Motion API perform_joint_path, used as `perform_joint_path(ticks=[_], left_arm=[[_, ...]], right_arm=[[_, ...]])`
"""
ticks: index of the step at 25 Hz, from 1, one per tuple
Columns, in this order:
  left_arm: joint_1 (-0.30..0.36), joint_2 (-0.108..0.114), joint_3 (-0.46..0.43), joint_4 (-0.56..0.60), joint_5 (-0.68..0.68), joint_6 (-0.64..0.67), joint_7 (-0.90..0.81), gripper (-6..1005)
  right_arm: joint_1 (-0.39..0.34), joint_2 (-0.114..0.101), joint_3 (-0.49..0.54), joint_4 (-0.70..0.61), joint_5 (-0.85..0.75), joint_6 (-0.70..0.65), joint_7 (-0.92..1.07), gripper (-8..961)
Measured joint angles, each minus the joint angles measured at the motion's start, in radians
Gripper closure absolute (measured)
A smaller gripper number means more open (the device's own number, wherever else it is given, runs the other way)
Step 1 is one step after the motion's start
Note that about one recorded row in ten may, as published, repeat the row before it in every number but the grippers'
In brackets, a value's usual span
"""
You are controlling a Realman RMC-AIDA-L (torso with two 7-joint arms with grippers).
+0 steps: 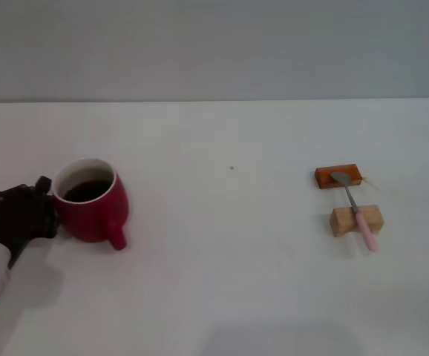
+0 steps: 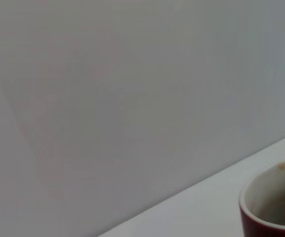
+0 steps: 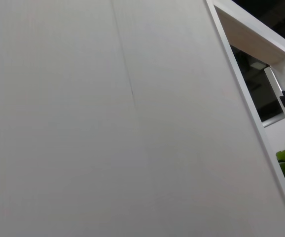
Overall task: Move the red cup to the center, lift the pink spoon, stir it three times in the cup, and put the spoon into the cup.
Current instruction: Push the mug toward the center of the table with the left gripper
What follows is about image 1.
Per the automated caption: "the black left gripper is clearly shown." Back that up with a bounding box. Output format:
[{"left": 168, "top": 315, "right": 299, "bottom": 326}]
[{"left": 0, "top": 176, "right": 62, "bottom": 271}]

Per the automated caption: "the dark brown coffee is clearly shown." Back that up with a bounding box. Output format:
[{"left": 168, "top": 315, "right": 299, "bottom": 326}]
[{"left": 59, "top": 178, "right": 113, "bottom": 203}]

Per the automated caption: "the red ceramic mug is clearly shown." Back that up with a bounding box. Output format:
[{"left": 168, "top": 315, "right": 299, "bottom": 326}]
[{"left": 50, "top": 158, "right": 131, "bottom": 252}]

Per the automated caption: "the pink handled metal spoon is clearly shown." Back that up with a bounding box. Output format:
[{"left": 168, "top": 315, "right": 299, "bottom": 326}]
[{"left": 329, "top": 171, "right": 380, "bottom": 254}]

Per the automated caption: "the light wooden block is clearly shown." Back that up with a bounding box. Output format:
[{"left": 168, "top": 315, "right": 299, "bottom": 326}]
[{"left": 329, "top": 204, "right": 385, "bottom": 238}]

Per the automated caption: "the orange wooden block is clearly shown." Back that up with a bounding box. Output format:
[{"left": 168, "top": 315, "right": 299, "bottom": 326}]
[{"left": 315, "top": 163, "right": 363, "bottom": 191}]

